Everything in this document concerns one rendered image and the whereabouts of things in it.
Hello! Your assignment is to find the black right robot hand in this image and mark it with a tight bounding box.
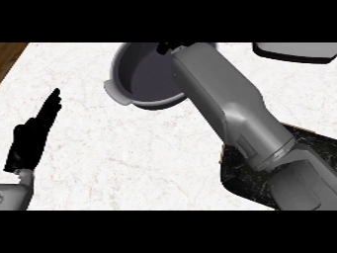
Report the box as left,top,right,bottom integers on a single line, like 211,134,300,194
156,42,198,55

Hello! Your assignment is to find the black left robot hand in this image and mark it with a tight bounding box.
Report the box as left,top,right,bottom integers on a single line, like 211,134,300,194
4,87,63,174

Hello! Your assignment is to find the pale grey appliance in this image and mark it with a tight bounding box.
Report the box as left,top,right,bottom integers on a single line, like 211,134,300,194
252,42,337,65

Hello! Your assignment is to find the grey metal pot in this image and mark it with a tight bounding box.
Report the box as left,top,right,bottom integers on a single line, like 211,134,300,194
103,42,220,111

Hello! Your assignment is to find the black speckled tray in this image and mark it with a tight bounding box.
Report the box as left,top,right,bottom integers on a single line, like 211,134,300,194
218,123,337,210

